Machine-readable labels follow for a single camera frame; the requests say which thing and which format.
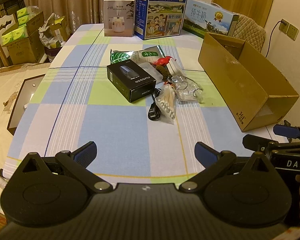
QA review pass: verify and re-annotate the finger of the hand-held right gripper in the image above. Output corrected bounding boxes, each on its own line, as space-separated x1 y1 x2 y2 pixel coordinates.
273 121 300 142
242 134 273 153

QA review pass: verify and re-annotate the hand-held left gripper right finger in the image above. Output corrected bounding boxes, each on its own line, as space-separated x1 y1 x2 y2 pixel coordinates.
179 142 275 194

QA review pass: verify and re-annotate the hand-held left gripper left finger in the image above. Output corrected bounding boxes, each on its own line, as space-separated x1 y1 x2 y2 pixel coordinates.
19 141 113 194

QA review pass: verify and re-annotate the cotton swab bag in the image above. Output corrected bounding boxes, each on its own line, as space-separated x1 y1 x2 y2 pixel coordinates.
155 84 177 125

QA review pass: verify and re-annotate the clear plastic bag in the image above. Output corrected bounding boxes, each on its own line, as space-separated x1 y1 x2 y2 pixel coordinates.
170 74 204 103

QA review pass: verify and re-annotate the brown cardboard box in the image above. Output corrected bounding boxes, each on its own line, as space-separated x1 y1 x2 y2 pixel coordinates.
198 32 300 132

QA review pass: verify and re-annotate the black usb cable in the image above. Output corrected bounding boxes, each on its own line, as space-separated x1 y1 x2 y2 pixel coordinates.
147 87 163 122

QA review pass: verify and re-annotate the black shaver box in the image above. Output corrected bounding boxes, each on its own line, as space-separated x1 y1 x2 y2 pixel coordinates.
107 60 157 103

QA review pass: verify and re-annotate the brown round scrubber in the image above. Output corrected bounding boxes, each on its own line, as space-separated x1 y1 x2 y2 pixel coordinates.
154 64 169 79

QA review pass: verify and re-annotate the red toy bird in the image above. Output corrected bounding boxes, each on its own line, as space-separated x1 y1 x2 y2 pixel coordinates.
154 56 177 67

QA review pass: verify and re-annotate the green silver tea packet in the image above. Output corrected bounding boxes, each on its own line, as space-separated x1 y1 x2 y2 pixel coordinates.
110 45 165 65

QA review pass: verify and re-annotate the dark brown tray box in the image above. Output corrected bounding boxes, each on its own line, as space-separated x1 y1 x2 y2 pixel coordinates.
7 74 47 136

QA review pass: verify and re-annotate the cream bed sheet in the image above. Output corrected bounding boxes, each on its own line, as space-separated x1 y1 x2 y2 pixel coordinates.
0 64 50 220

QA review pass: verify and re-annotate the quilted chair back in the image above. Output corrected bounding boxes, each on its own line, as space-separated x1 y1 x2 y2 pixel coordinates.
231 14 266 53

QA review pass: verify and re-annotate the waste bin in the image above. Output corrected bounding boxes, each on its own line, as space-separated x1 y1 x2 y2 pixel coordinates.
44 46 64 63

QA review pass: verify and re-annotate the large cardboard storage box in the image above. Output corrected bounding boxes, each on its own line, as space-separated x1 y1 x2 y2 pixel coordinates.
5 11 45 64

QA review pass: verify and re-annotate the small open cardboard box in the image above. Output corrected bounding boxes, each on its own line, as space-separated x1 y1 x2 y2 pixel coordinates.
50 16 70 42

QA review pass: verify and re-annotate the light blue milk carton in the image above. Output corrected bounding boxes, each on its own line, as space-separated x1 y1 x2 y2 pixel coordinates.
182 0 240 39

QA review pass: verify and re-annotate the stack of green tissue packs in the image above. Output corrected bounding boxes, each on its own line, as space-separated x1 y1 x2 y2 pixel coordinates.
1 6 32 47

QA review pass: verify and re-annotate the white humidifier box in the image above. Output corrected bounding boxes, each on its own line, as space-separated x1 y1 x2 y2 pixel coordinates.
104 0 137 37

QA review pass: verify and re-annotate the tall blue milk carton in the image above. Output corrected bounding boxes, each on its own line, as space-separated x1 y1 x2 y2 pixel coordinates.
134 0 190 40

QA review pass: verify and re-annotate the brown curtain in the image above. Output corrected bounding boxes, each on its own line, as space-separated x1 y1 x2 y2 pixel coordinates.
22 0 198 28

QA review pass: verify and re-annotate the white carved chair back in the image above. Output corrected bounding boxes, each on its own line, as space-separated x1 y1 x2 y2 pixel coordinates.
0 14 18 67

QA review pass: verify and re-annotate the black wall power cable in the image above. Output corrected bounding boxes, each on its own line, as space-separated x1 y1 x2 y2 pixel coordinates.
265 21 282 58

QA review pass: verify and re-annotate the beige wall socket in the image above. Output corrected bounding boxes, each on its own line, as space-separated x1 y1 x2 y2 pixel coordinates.
287 24 299 40

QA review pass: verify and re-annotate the wall socket with plug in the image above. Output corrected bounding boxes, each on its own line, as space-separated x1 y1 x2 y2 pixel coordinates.
279 19 290 34

